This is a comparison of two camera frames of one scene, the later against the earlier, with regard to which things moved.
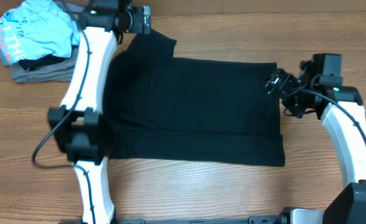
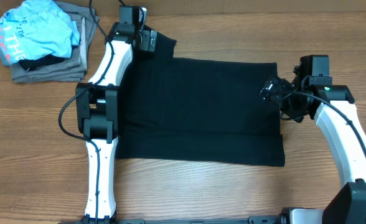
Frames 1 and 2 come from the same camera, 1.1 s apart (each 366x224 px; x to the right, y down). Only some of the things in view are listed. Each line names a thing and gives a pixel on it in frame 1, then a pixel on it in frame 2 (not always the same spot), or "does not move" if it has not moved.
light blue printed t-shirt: x=33 y=28 does not move
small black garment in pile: x=48 y=59 does not move
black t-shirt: x=162 y=107 does not move
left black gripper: x=142 y=21 -> x=149 y=41
